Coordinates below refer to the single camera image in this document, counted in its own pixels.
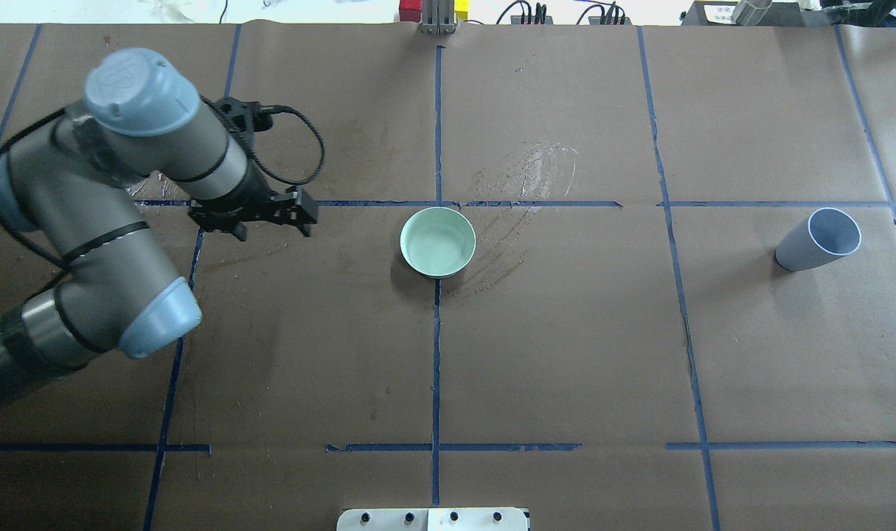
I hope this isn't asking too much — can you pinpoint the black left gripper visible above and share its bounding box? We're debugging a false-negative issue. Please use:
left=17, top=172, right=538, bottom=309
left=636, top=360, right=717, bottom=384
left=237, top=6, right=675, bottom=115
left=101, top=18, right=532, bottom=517
left=188, top=186, right=319, bottom=242

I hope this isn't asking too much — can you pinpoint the mint green bowl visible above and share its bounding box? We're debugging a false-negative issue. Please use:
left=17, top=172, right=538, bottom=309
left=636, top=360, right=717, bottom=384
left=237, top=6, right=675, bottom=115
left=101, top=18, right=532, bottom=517
left=398, top=207, right=477, bottom=279

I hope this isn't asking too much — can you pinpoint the blue-grey plastic cup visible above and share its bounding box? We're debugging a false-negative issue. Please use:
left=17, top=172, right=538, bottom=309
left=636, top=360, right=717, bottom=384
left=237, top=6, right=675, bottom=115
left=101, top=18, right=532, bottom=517
left=774, top=207, right=862, bottom=272

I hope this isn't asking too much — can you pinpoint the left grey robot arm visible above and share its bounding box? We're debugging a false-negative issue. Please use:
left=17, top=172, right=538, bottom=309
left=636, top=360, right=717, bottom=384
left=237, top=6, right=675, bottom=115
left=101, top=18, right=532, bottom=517
left=0, top=48, right=319, bottom=409

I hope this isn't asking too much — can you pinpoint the black power strip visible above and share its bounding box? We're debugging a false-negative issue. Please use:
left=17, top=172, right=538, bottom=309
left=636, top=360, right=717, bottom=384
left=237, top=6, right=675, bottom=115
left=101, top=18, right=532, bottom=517
left=496, top=1, right=633, bottom=26

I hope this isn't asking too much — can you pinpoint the steel metal cup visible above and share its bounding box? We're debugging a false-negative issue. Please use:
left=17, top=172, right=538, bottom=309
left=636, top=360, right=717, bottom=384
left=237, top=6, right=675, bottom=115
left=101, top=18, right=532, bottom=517
left=731, top=0, right=773, bottom=27

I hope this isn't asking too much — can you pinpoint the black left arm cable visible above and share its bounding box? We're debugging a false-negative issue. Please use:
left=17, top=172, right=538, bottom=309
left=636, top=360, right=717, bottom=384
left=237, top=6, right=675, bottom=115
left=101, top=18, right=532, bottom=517
left=230, top=103, right=326, bottom=187

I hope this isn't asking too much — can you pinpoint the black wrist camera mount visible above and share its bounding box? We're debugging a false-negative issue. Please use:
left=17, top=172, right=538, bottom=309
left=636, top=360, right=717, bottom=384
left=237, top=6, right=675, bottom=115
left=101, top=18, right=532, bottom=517
left=212, top=97, right=274, bottom=135

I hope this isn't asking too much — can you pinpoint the aluminium frame post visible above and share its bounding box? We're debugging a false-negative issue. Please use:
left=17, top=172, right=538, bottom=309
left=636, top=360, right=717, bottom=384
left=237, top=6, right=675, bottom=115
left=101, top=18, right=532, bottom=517
left=420, top=0, right=457, bottom=35

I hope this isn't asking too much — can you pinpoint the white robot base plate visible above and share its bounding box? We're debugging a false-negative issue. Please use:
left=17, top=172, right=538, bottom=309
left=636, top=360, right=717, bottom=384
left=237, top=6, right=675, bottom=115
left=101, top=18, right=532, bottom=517
left=336, top=507, right=531, bottom=530

